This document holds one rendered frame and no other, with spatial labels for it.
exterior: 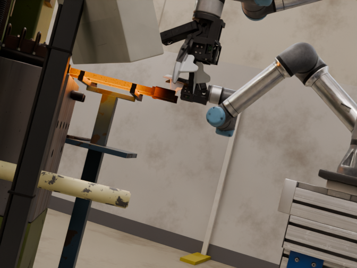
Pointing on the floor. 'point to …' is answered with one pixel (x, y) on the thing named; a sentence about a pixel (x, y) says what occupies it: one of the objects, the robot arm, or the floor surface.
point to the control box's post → (40, 133)
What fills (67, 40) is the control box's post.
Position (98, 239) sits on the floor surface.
